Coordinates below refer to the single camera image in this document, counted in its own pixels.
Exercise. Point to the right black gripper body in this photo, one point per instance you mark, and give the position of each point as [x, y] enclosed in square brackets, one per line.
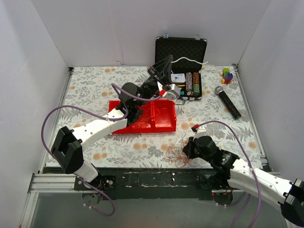
[188, 149]

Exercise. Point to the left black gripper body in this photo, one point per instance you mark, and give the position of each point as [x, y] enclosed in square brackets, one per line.
[155, 76]

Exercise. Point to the orange rubber band tangle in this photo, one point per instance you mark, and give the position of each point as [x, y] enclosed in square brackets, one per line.
[175, 154]

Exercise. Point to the red plastic compartment bin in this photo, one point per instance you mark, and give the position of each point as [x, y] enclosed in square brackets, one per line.
[165, 121]

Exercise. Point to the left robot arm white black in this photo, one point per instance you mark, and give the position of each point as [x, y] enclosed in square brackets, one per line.
[69, 144]

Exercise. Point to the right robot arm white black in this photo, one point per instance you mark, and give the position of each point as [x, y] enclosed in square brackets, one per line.
[284, 195]

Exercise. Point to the white playing card box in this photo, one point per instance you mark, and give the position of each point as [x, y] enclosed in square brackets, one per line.
[178, 78]

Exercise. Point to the black poker chip case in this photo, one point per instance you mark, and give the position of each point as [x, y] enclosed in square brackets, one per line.
[188, 55]

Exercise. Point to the black handheld microphone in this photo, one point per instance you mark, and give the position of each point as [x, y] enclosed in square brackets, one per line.
[227, 102]

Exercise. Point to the colourful toy block train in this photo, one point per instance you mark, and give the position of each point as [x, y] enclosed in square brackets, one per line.
[226, 75]

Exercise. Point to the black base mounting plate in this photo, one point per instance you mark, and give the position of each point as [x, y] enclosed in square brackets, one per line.
[161, 183]

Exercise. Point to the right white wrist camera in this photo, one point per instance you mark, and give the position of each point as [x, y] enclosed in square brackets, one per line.
[199, 131]

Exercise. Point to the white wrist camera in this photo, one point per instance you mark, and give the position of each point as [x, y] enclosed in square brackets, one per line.
[199, 131]
[172, 93]

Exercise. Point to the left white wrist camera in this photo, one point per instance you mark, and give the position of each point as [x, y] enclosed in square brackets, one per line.
[172, 93]

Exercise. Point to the aluminium frame rail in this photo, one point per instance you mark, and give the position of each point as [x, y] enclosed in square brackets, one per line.
[52, 183]

